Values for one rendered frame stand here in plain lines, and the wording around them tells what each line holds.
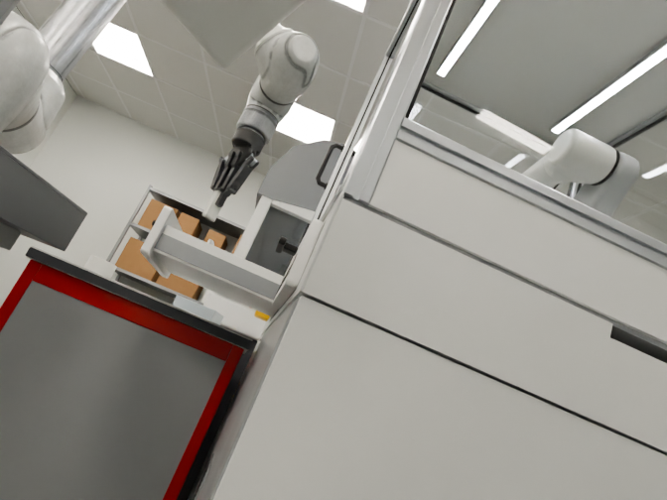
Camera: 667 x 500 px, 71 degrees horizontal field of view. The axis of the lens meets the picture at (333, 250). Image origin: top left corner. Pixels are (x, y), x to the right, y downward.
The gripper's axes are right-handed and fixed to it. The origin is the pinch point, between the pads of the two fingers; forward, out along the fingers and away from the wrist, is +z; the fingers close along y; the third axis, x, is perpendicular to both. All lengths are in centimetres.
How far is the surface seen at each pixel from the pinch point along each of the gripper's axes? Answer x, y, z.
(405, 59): 17, -53, -18
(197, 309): -21.2, 17.4, 21.4
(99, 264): 3.3, 29.4, 21.3
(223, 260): -0.5, -12.0, 12.4
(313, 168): -68, 52, -58
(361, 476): 6, -63, 37
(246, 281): -5.0, -16.2, 14.4
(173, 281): -209, 336, -19
